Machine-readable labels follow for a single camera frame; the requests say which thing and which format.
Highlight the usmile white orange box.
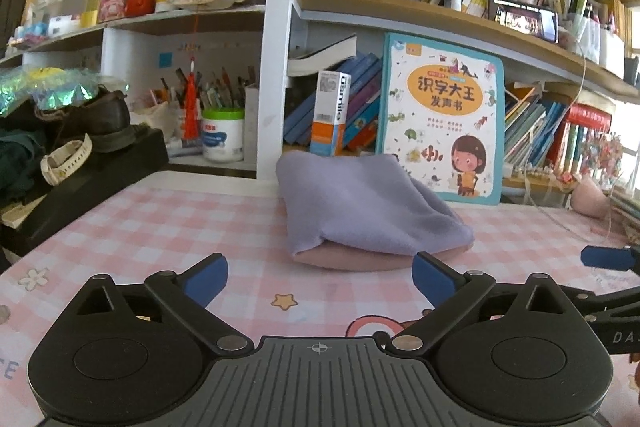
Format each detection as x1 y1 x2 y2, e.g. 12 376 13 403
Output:
309 70 352 156

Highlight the white plastic jar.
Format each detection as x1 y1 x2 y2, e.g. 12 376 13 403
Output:
201 107 245 164

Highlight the teal children's sound book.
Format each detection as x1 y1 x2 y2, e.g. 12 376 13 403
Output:
376 32 506 205

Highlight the white wristwatch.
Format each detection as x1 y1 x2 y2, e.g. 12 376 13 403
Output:
40 133 92 186

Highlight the smartphone on shelf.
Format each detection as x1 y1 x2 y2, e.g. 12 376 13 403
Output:
488 0 559 43

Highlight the row of leaning books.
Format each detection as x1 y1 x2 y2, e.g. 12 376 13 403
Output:
504 83 572 170

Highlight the white charging cable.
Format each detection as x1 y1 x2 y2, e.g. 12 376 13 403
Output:
522 38 614 243

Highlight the holographic crumpled bag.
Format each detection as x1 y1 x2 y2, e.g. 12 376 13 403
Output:
0 66 130 117

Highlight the red tassel ornament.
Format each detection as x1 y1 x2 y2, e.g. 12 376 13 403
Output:
183 57 200 141

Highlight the white bookshelf frame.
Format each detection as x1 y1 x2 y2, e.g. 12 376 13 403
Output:
256 0 292 181

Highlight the pink and purple sweater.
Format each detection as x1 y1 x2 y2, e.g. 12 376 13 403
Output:
276 150 474 272

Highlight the dark green garment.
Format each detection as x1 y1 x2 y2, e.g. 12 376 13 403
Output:
0 129 46 208

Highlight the pink plush toy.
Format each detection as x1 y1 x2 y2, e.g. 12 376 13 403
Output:
570 176 610 219

